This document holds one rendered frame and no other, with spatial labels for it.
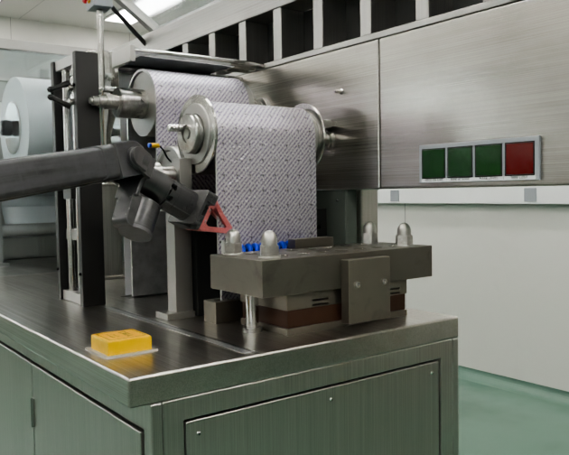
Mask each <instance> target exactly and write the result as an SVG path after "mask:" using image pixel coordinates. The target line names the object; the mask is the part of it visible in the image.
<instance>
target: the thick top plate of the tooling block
mask: <svg viewBox="0 0 569 455"><path fill-rule="evenodd" d="M279 255H280V256H281V257H280V258H269V259H265V258H258V257H259V256H260V251H248V252H244V254H243V255H223V254H214V255H210V288H212V289H217V290H221V291H226V292H231V293H239V294H244V295H248V296H253V297H257V298H262V299H264V298H271V297H277V296H285V295H292V294H298V293H312V292H318V291H326V290H332V289H340V288H341V265H340V260H341V259H351V258H360V257H370V256H379V255H386V256H390V282H394V281H402V280H408V279H415V278H422V277H429V276H432V246H427V245H413V246H395V243H387V242H378V244H361V243H350V244H339V245H333V246H320V247H309V248H298V249H293V248H283V249H279Z"/></svg>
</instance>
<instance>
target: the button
mask: <svg viewBox="0 0 569 455"><path fill-rule="evenodd" d="M91 348H93V349H95V350H96V351H98V352H100V353H102V354H104V355H107V356H114V355H120V354H125V353H131V352H136V351H142V350H148V349H152V337H151V335H148V334H145V333H143V332H140V331H138V330H133V329H129V330H117V331H110V332H104V333H98V334H93V335H91Z"/></svg>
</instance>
